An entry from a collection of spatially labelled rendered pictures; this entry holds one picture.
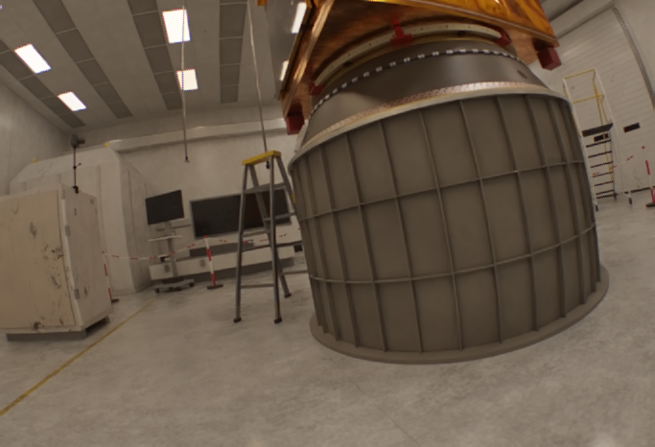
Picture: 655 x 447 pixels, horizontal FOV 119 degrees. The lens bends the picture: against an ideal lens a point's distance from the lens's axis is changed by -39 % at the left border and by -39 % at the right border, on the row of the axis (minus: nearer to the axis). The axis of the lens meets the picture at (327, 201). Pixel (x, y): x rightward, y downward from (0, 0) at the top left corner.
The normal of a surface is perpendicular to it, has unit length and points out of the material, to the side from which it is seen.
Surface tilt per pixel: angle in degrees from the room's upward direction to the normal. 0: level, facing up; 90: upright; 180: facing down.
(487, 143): 90
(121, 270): 90
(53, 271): 90
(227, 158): 90
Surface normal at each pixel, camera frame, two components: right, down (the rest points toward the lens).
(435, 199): -0.40, 0.00
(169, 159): 0.29, -0.14
